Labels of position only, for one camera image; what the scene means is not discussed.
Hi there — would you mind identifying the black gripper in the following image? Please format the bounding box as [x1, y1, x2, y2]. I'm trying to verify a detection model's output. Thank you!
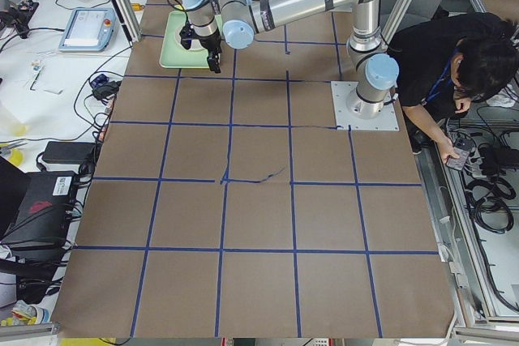
[193, 23, 221, 73]

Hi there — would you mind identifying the white round plate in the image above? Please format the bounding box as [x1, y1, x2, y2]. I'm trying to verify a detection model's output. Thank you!
[174, 24, 208, 52]

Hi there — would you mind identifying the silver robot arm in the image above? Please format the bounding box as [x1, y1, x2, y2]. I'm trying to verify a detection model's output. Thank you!
[179, 0, 399, 120]

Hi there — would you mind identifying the light green tray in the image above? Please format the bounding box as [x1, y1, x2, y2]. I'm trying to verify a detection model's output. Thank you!
[159, 11, 209, 69]

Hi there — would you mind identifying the near teach pendant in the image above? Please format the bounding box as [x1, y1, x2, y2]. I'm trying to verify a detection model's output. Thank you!
[58, 7, 116, 52]

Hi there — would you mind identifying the black power adapter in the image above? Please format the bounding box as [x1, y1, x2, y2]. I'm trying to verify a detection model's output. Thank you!
[41, 141, 95, 164]

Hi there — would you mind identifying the person in black shirt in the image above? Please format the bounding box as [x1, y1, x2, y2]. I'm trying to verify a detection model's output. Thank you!
[388, 12, 518, 163]

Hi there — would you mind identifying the smartphone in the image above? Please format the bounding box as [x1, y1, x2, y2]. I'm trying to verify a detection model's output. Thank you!
[446, 137, 474, 171]

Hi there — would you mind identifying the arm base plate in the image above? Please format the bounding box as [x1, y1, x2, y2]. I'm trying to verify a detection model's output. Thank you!
[331, 81, 400, 131]

